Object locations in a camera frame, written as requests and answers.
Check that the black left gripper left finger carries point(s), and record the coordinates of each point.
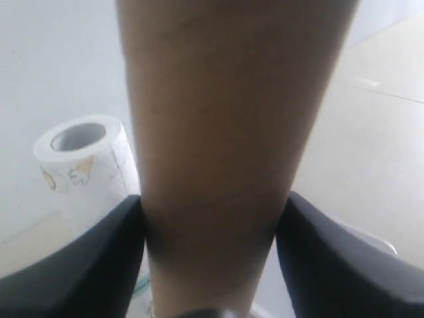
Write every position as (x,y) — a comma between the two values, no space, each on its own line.
(94,276)

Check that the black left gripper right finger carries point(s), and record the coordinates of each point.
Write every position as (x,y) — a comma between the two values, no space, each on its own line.
(331,273)

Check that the white printed paper towel roll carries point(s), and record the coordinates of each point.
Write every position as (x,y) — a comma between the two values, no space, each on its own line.
(89,166)

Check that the brown cardboard tube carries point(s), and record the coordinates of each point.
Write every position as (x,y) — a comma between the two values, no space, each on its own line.
(223,97)

